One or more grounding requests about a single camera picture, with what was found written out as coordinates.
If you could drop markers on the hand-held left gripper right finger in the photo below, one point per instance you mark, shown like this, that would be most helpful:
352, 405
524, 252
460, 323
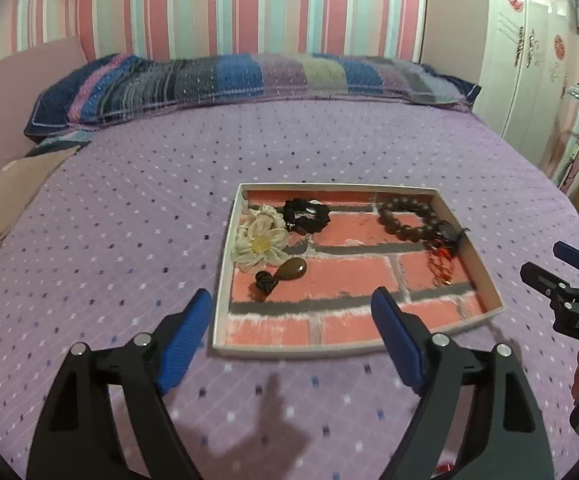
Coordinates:
399, 340

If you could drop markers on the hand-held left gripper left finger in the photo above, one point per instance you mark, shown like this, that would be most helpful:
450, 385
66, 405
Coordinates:
184, 340

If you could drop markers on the brick pattern tray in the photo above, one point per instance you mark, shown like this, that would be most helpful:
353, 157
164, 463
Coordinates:
359, 265

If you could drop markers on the cream flower scrunchie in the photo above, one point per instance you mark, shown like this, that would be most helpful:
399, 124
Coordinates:
262, 240

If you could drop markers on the brown teardrop pendant clip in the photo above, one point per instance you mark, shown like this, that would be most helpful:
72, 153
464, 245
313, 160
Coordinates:
292, 269

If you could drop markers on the black scrunchie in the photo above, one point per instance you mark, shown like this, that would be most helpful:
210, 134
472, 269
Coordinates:
319, 220

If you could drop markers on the purple dotted bedsheet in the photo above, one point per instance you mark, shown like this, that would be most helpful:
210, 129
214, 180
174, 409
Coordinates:
144, 185

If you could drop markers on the desk lamp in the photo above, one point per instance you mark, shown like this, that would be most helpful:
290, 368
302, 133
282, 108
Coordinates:
576, 92

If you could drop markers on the white wardrobe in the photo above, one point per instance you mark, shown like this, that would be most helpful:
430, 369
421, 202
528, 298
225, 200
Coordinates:
519, 85

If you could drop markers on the beige cloth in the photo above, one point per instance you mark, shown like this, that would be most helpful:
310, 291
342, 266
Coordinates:
9, 190

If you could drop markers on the patchwork pillow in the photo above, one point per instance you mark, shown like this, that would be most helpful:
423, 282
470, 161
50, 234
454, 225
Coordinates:
219, 80

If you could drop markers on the pink padded headboard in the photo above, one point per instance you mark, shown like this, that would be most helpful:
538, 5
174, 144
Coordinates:
19, 85

